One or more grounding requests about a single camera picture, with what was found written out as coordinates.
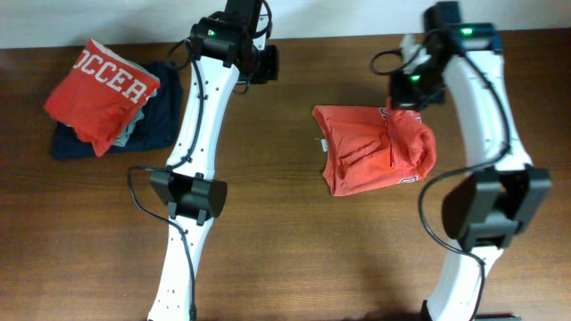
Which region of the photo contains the orange t-shirt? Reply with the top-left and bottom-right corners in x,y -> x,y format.
312,101 -> 437,197

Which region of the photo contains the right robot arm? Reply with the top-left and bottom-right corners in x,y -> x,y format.
389,1 -> 551,320

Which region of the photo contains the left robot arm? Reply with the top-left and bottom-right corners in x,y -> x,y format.
147,0 -> 279,321

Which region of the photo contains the folded grey garment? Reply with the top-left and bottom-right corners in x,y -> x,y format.
64,56 -> 161,156

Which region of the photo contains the folded navy garment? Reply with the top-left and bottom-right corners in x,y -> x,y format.
50,62 -> 183,161

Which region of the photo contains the folded red soccer shirt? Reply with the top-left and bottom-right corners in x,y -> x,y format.
44,39 -> 161,157

